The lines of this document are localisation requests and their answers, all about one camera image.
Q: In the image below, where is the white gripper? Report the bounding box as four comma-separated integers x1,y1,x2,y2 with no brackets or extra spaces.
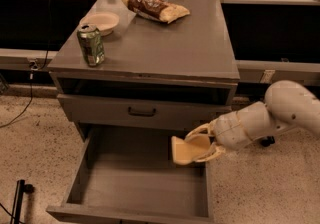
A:
185,111,253,162

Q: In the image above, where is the yellow sponge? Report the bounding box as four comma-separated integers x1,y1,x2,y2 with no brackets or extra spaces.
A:
171,134,211,165

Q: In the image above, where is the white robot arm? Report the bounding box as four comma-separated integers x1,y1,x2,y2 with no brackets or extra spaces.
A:
185,80,320,162

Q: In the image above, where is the grey metal drawer cabinet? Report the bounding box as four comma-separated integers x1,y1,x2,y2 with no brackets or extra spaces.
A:
47,0,242,224

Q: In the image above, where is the open grey bottom drawer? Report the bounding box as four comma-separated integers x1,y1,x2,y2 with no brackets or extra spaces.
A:
47,126,213,224

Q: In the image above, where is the black stand leg right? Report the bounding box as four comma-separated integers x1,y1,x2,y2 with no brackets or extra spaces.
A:
260,136,275,147

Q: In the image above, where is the brown chip bag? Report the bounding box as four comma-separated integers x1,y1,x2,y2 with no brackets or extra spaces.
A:
121,0,190,24

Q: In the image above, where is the white paper bowl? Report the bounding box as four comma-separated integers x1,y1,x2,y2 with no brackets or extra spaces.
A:
79,12,120,36

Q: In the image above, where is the green soda can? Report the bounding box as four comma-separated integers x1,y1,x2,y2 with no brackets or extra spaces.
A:
77,23,105,67

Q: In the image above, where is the black stand bottom left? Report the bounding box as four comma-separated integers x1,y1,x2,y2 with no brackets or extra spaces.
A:
10,179,34,224

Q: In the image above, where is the closed grey drawer with handle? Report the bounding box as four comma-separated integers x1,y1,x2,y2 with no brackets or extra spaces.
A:
58,94,231,131

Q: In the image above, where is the black cable on floor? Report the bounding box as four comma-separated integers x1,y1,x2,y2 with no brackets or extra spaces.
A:
0,0,67,129

